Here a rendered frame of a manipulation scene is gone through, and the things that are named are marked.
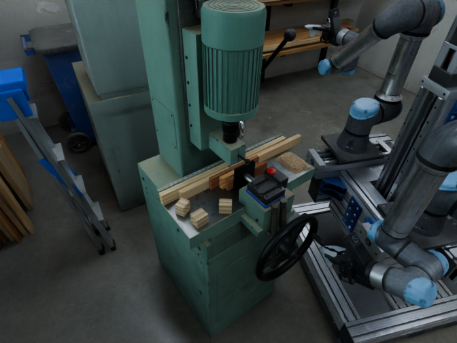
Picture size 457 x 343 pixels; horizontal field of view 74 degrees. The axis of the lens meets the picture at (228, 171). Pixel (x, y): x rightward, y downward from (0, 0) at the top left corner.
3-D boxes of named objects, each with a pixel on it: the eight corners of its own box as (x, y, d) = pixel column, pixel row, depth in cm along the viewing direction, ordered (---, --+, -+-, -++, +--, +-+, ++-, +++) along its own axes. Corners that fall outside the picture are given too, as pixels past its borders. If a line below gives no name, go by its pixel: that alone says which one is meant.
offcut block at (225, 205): (218, 213, 105) (218, 205, 103) (219, 206, 108) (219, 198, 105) (231, 214, 105) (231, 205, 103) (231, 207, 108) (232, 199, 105)
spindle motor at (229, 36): (225, 130, 92) (227, 17, 71) (194, 106, 102) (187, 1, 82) (268, 112, 100) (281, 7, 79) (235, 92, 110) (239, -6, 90)
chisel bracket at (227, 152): (230, 169, 110) (230, 150, 104) (208, 150, 118) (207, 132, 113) (245, 162, 113) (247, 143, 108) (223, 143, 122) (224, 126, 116)
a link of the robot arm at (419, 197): (428, 107, 68) (358, 242, 99) (481, 129, 61) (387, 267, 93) (453, 95, 73) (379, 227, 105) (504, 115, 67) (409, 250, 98)
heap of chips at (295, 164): (296, 174, 122) (297, 169, 120) (274, 158, 129) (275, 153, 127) (310, 167, 125) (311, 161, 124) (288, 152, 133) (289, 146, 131)
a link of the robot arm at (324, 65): (407, 22, 106) (321, 82, 151) (428, 18, 110) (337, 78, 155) (395, -9, 106) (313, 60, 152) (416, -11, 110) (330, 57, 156)
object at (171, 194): (162, 205, 108) (161, 196, 104) (160, 202, 109) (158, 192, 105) (284, 147, 135) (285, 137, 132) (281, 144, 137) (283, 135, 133)
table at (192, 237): (205, 271, 95) (205, 260, 91) (160, 211, 113) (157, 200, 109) (330, 190, 123) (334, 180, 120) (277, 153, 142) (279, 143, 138)
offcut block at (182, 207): (175, 213, 105) (174, 205, 102) (182, 205, 108) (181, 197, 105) (183, 217, 104) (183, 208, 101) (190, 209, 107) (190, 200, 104)
